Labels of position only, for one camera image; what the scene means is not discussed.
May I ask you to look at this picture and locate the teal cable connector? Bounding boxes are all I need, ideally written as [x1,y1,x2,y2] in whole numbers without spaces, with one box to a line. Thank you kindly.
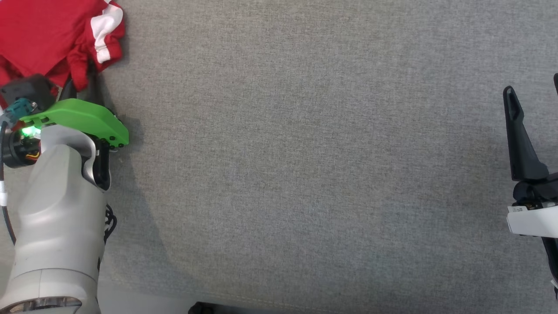
[2,98,38,128]

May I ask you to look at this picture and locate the grey fabric sofa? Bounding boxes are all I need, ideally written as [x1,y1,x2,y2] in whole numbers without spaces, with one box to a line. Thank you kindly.
[0,0,558,314]

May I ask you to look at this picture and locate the coiled black cable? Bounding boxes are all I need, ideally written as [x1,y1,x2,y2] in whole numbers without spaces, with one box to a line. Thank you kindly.
[102,202,119,259]

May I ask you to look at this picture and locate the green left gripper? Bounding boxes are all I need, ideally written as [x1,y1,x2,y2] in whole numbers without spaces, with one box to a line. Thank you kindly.
[20,61,129,151]

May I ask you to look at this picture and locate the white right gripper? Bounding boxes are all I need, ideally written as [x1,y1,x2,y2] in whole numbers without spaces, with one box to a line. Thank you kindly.
[503,86,558,239]

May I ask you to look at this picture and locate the black cable with white band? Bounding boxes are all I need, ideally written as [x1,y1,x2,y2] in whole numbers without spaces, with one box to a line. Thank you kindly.
[0,122,17,246]

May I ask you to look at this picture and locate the red basketball jersey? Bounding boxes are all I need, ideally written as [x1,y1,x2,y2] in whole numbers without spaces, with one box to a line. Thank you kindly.
[0,0,127,109]

